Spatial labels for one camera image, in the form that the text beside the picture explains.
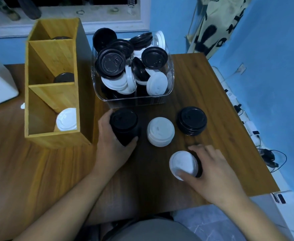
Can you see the crumpled white tissue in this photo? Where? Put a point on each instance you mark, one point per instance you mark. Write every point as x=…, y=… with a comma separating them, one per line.
x=22, y=106

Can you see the white window frame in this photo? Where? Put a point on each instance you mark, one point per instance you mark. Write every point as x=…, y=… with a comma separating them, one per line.
x=111, y=26

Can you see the clear plastic water bottle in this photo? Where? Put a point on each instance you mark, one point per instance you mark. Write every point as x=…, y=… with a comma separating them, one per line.
x=131, y=2

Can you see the pile of black and white cup lids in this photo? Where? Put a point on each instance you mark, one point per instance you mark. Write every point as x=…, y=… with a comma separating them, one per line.
x=110, y=63

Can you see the white wall socket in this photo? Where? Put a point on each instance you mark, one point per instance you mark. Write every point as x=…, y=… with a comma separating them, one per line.
x=241, y=68

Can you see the grey shirt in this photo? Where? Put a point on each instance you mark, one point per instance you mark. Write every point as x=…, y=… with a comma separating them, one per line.
x=152, y=230

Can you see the cream tote bag black print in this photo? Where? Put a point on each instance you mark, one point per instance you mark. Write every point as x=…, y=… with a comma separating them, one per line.
x=219, y=22

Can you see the large white cup lid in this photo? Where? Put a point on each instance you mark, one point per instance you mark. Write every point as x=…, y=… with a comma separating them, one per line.
x=183, y=161

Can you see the short stack of black lids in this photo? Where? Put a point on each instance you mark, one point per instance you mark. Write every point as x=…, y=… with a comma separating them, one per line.
x=192, y=117

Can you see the wooden three-compartment organizer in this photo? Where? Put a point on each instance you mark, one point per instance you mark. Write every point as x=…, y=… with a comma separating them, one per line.
x=54, y=140

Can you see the white domed cup lid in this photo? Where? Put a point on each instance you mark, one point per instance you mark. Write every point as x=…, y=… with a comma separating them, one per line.
x=160, y=130

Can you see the small potted plant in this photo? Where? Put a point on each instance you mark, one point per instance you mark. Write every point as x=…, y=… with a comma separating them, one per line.
x=9, y=11

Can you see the dark glass vase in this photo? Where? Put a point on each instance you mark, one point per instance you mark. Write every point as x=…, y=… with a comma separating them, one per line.
x=29, y=7

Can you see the person's left forearm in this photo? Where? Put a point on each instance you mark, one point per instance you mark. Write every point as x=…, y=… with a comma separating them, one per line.
x=69, y=208

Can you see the person's right hand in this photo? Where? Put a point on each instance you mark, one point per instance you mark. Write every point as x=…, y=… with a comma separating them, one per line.
x=217, y=178

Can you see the clear plastic container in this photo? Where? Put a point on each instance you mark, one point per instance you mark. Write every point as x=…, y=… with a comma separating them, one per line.
x=170, y=80

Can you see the person's left hand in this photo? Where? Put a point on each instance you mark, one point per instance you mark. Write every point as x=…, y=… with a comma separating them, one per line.
x=109, y=153

